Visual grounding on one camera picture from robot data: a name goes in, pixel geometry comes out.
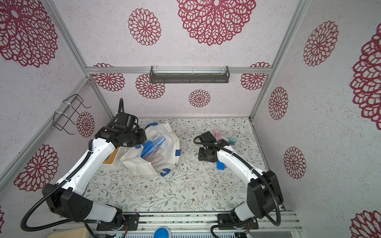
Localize blue stationery case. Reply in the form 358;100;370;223
216;161;226;171

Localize pink clear stationery case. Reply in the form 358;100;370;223
213;130;222;141

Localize white canvas bag blue handles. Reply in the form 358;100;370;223
120;122;182;177

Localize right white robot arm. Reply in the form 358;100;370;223
193;131;284;227

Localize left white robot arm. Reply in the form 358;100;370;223
20;112;147;232

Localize small teal cube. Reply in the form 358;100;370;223
229;137;237;145

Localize white box wooden lid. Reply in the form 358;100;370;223
102;147;125;167

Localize blue round button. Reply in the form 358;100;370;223
153;227;172;238

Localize black wire wall rack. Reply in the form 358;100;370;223
52;94;91;135

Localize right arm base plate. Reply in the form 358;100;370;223
217;213;259;230

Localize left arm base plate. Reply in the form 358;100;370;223
96;213;140;232

